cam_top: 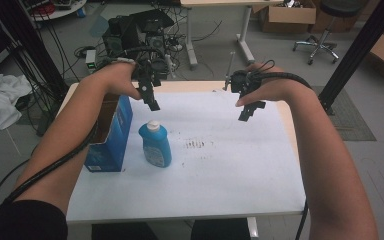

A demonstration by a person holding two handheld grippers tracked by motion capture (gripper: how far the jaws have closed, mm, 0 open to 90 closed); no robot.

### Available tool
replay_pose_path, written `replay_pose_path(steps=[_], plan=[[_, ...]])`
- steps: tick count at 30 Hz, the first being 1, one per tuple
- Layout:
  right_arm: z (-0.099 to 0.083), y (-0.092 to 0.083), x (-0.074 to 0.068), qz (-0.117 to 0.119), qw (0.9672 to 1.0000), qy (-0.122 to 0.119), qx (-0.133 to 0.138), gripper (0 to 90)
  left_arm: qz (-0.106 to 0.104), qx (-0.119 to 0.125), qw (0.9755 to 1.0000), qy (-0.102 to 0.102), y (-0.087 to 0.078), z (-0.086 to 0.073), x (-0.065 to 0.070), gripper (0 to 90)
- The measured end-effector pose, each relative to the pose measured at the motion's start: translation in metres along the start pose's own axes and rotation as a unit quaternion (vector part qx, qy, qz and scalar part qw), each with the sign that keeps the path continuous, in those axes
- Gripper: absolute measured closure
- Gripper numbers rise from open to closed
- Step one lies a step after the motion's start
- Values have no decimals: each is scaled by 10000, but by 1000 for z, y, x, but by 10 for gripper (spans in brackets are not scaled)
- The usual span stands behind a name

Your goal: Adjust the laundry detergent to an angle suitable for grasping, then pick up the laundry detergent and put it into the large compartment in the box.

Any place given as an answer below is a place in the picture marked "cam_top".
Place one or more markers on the black computer equipment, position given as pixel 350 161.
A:
pixel 136 30

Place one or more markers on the white table mat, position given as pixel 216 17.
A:
pixel 220 173

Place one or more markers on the round white table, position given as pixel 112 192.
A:
pixel 60 11

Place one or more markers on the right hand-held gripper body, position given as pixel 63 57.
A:
pixel 243 81

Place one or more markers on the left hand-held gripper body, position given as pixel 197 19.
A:
pixel 145 71

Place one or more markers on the person's left hand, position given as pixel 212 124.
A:
pixel 121 80

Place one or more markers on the small white device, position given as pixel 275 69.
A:
pixel 90 60

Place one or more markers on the white tube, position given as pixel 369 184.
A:
pixel 169 65

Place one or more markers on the white cloth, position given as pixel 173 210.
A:
pixel 0 100

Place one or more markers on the person's leg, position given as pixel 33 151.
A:
pixel 218 230

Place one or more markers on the black office chair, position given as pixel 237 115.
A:
pixel 320 43

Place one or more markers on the blue bottle with white cap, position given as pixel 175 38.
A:
pixel 156 146

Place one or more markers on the grey floor mat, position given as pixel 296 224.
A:
pixel 350 123

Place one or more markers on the black metal stand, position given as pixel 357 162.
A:
pixel 356 53
pixel 36 50

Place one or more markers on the grey metal rod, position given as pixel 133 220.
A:
pixel 228 71

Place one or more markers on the black sleeve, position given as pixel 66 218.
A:
pixel 26 221

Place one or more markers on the light wooden table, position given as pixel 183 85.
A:
pixel 183 86

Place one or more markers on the blue cardboard box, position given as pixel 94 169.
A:
pixel 116 140

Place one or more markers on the person's right hand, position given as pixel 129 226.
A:
pixel 273 88

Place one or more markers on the white desk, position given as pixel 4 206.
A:
pixel 243 30

